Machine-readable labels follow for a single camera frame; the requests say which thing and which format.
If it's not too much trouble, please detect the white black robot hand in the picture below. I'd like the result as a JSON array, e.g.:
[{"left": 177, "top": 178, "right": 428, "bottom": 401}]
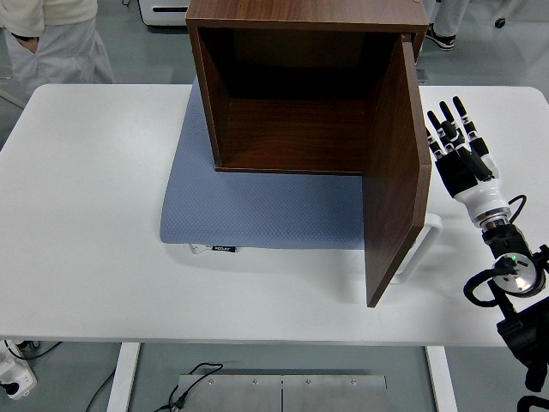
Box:
[{"left": 425, "top": 96, "right": 512, "bottom": 225}]

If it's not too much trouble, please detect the white door handle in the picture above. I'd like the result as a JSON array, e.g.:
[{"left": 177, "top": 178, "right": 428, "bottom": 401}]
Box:
[{"left": 393, "top": 213, "right": 443, "bottom": 286}]

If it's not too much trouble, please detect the brown wooden cabinet door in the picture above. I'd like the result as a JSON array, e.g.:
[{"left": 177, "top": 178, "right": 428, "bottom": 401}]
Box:
[{"left": 362, "top": 33, "right": 433, "bottom": 308}]

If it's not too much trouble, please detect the brown wooden cabinet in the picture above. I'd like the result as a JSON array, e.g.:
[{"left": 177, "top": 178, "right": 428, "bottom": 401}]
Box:
[{"left": 185, "top": 0, "right": 430, "bottom": 176}]

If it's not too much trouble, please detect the person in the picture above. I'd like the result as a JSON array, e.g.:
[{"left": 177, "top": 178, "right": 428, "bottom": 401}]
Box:
[
  {"left": 424, "top": 0, "right": 471, "bottom": 52},
  {"left": 0, "top": 0, "right": 115, "bottom": 98}
]

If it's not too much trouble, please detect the white table leg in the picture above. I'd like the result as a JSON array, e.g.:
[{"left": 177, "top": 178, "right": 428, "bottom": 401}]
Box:
[
  {"left": 425, "top": 345, "right": 459, "bottom": 412},
  {"left": 106, "top": 342, "right": 142, "bottom": 412}
]

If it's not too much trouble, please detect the blue-grey dotted mat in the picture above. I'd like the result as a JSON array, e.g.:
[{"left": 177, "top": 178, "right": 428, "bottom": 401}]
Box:
[{"left": 160, "top": 79, "right": 365, "bottom": 251}]

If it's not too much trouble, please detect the grey metal plate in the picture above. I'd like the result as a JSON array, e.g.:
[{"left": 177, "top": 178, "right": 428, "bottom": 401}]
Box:
[
  {"left": 281, "top": 374, "right": 388, "bottom": 412},
  {"left": 178, "top": 373, "right": 283, "bottom": 412}
]

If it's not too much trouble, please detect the white machine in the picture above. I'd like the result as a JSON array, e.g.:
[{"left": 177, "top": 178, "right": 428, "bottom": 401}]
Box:
[{"left": 137, "top": 0, "right": 192, "bottom": 30}]

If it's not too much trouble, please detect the white power strip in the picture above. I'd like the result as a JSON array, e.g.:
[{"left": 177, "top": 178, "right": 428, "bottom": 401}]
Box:
[{"left": 0, "top": 338, "right": 39, "bottom": 401}]

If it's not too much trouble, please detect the black floor cable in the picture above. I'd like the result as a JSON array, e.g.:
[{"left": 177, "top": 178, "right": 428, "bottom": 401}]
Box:
[{"left": 83, "top": 363, "right": 224, "bottom": 412}]

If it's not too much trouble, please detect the black power strip cable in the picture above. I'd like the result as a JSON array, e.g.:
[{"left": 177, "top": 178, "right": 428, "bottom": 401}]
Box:
[{"left": 3, "top": 340, "right": 63, "bottom": 361}]

